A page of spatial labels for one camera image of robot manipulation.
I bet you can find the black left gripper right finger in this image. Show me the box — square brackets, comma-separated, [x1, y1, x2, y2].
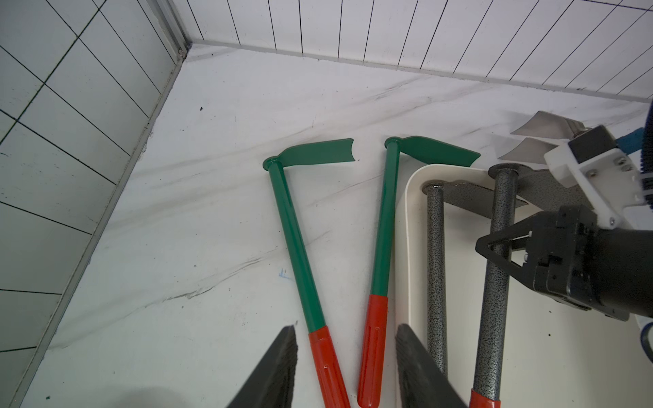
[396, 324, 467, 408]

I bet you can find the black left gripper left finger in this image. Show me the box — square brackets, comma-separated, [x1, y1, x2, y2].
[227, 326, 298, 408]

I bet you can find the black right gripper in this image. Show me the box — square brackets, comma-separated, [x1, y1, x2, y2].
[475, 206, 652, 321]

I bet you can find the grey speckled hoe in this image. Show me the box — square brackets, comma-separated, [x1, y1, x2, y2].
[421, 179, 529, 378]
[469, 163, 588, 407]

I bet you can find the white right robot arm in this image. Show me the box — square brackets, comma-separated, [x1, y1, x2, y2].
[475, 112, 652, 356]

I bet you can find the green hoe outer left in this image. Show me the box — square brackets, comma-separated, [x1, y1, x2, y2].
[263, 138, 355, 407]

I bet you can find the green hoe beside box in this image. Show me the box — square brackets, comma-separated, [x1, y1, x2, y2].
[357, 136, 481, 407]

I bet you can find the cream plastic storage box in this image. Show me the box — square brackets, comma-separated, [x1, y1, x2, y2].
[394, 165, 652, 407]

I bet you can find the chrome hoe blue handle left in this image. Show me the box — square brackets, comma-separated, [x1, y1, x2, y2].
[499, 138, 557, 165]

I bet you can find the chrome hoe blue handle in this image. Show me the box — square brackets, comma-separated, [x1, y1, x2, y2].
[499, 138, 557, 165]
[512, 110, 589, 139]

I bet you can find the chrome hoe blue handle right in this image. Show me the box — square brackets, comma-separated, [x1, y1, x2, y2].
[512, 110, 589, 139]

